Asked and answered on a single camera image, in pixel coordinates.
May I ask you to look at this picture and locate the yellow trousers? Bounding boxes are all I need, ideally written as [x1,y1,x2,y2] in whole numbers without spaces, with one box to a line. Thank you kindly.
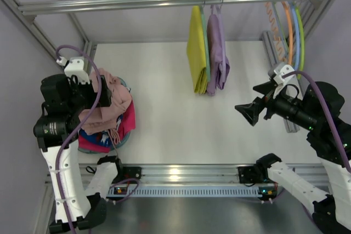
[186,6,208,94]

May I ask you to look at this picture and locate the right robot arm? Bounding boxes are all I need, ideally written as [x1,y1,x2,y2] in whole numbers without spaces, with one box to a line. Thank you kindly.
[234,81,350,233]

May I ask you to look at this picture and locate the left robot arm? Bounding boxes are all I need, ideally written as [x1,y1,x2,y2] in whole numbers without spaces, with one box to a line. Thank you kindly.
[33,74,121,233]

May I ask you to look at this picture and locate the purple trousers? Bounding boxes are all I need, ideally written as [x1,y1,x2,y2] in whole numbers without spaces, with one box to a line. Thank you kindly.
[206,4,231,96]

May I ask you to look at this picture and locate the orange clothes hanger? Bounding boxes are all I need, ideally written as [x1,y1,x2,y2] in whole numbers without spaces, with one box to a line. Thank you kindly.
[265,2,293,66]

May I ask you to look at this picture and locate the pink cloth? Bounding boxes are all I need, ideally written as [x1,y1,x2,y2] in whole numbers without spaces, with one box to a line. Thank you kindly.
[82,68,132,145]

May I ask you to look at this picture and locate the blue white patterned cloth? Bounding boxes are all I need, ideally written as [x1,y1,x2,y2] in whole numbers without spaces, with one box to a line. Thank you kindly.
[80,115,123,147]

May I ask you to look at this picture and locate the magenta cloth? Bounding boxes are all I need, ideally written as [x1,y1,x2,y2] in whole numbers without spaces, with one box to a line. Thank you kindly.
[78,101,136,154]

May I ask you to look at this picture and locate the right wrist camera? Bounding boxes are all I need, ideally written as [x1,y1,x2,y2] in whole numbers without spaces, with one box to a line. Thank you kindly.
[268,62,295,99]

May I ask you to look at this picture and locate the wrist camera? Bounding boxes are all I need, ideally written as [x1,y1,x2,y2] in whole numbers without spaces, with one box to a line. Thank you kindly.
[268,62,295,99]
[56,56,90,84]

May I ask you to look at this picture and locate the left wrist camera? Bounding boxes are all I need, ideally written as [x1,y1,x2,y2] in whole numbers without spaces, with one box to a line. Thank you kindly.
[56,56,90,84]

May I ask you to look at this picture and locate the aluminium hanging rail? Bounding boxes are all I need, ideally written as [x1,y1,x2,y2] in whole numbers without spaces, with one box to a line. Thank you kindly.
[18,0,308,15]

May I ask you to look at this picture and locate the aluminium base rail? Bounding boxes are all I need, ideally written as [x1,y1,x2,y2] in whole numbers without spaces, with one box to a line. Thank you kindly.
[80,163,329,186]

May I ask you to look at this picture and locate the slotted cable duct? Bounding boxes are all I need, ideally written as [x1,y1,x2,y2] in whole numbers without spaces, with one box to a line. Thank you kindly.
[107,186,274,198]

